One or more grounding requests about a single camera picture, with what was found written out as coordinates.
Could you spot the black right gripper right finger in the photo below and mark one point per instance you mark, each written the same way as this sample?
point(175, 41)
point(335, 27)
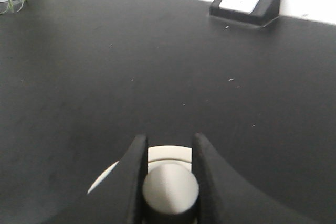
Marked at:
point(225, 196)

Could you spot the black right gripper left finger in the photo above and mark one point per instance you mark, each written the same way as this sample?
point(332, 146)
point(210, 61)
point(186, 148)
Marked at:
point(118, 198)

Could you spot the glass jar with white lid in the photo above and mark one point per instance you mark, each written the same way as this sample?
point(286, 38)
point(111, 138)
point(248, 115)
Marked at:
point(170, 188)

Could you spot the black desktop power socket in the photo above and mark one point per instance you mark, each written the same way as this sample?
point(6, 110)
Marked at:
point(253, 12)

